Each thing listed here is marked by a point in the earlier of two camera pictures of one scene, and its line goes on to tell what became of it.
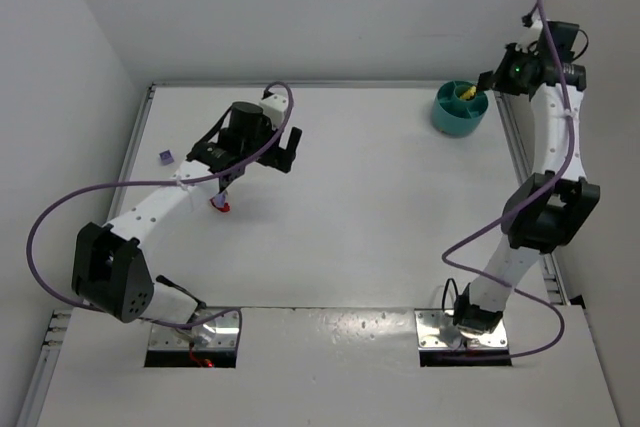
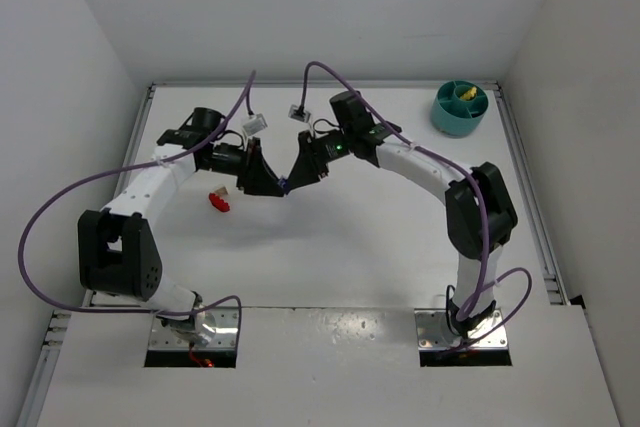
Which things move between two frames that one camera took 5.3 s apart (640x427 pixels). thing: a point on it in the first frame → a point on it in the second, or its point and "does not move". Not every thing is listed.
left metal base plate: [218, 334] does not move
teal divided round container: [455, 116] does not move
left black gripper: [280, 153] → [251, 165]
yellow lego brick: [470, 93] does not move
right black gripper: [495, 80] → [306, 156]
